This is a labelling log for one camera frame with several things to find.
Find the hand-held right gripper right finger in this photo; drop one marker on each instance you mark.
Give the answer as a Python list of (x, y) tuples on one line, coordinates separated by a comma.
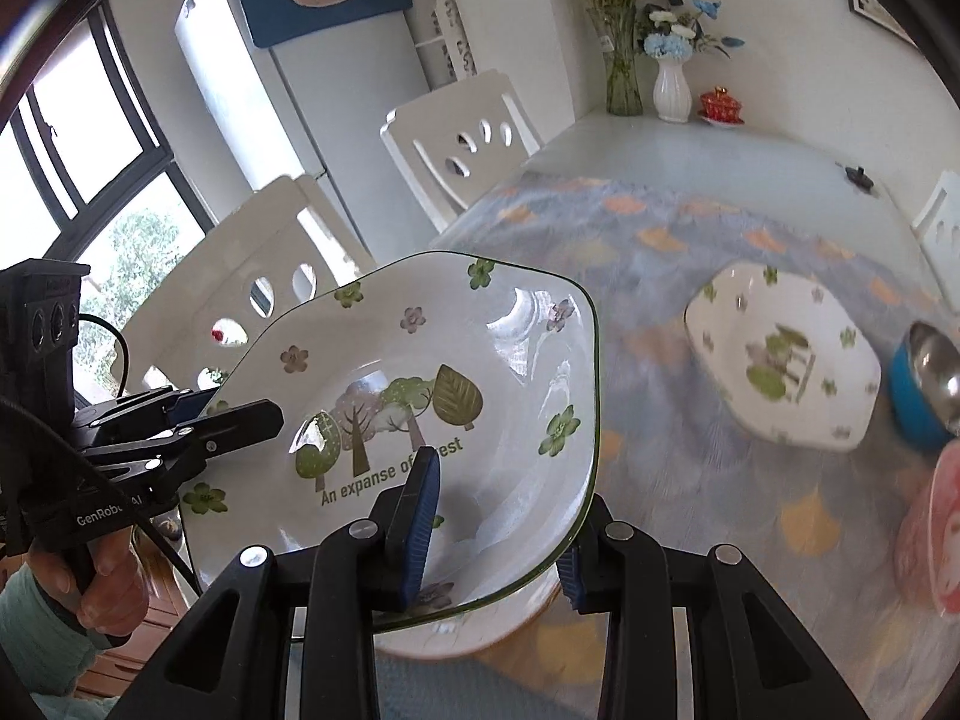
[(571, 577)]

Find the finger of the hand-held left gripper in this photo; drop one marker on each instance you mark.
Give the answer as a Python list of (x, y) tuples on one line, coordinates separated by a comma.
[(187, 405), (240, 420)]

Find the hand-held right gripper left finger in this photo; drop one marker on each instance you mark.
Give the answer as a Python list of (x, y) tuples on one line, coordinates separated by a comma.
[(416, 525)]

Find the large tree print plate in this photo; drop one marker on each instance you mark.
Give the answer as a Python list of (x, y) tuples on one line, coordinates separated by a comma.
[(480, 330)]

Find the small tree print plate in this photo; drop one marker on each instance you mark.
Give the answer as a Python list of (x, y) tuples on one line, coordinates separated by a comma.
[(780, 390)]

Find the pink bowl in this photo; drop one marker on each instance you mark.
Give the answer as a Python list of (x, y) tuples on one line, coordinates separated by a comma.
[(930, 525)]

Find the blue steel bowl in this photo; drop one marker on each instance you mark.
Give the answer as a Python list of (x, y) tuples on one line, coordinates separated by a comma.
[(911, 397)]

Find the person's left forearm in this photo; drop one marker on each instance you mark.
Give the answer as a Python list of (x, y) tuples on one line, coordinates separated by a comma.
[(37, 637)]

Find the person's left hand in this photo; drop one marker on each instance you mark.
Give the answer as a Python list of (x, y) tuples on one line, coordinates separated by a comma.
[(112, 585)]

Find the light blue table mat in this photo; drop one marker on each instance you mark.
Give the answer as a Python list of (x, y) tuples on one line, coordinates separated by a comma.
[(480, 690)]

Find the white dining chair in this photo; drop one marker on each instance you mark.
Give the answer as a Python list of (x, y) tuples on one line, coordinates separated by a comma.
[(450, 112), (941, 217), (277, 225)]

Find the scale pattern tablecloth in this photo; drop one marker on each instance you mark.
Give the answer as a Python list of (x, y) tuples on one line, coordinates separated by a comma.
[(645, 292)]

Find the white refrigerator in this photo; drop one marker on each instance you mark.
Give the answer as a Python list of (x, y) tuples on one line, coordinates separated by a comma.
[(337, 105)]

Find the white carved shelf rack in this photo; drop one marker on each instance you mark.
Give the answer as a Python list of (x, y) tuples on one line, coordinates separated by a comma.
[(450, 37)]

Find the clear glass vase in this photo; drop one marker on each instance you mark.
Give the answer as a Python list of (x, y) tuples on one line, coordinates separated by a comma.
[(624, 82)]

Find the small black lid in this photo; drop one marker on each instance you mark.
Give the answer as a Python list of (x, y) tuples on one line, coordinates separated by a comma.
[(859, 178)]

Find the white ceramic vase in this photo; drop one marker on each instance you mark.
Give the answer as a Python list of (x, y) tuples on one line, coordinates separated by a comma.
[(671, 94)]

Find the red lidded teacup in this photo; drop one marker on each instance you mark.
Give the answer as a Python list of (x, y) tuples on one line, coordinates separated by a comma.
[(721, 105)]

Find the blue artificial flowers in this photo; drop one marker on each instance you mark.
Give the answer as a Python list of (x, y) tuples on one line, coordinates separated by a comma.
[(671, 43)]

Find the floral framed picture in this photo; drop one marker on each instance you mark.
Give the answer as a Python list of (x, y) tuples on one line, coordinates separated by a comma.
[(874, 4)]

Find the black frame window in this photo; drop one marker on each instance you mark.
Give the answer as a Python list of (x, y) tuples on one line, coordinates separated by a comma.
[(97, 165)]

